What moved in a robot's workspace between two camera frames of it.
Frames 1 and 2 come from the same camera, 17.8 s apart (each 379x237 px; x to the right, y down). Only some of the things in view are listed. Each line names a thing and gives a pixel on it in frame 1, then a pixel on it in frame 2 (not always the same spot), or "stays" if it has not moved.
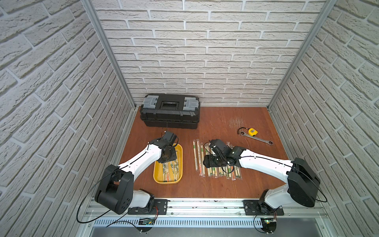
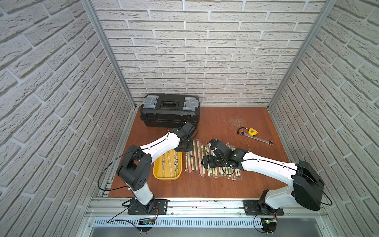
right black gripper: x=208 y=161 stays
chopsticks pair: x=228 y=174 stays
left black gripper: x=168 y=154 -> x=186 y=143
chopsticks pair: x=219 y=172 stays
